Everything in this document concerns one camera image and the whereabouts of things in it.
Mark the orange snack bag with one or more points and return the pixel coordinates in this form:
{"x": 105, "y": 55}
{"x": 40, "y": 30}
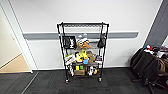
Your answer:
{"x": 83, "y": 44}

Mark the yellow plush toy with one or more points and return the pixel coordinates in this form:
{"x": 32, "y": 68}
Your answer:
{"x": 81, "y": 56}

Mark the clear white packet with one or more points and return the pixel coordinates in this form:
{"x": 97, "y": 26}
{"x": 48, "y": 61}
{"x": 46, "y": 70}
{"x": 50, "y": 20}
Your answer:
{"x": 82, "y": 36}

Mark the small blue cup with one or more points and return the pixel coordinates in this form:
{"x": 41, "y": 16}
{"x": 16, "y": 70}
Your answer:
{"x": 85, "y": 61}

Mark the black bag with white print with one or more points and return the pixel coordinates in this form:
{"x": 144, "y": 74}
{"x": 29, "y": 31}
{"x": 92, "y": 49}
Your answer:
{"x": 69, "y": 42}

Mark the black hanging pouch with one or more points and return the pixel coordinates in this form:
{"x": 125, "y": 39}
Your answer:
{"x": 101, "y": 41}

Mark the small dark printed box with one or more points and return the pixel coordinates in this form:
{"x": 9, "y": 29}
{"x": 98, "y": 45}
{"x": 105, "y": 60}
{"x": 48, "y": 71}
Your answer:
{"x": 98, "y": 58}

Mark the white green snack bag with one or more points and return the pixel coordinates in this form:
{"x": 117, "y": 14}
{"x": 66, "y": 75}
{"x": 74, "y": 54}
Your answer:
{"x": 69, "y": 59}

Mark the small yellow green box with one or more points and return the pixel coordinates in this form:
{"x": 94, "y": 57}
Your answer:
{"x": 78, "y": 67}

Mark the white toy with orange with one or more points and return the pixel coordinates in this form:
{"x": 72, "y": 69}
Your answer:
{"x": 91, "y": 70}

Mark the low tan cardboard box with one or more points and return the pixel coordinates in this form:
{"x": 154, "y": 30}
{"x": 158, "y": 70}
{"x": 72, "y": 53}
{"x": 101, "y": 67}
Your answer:
{"x": 79, "y": 72}

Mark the red blue white item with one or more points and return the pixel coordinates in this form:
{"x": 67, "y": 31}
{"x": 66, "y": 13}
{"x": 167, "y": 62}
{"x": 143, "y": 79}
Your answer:
{"x": 148, "y": 48}

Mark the white door frame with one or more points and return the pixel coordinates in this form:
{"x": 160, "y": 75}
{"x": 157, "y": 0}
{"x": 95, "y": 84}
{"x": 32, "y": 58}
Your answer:
{"x": 22, "y": 43}

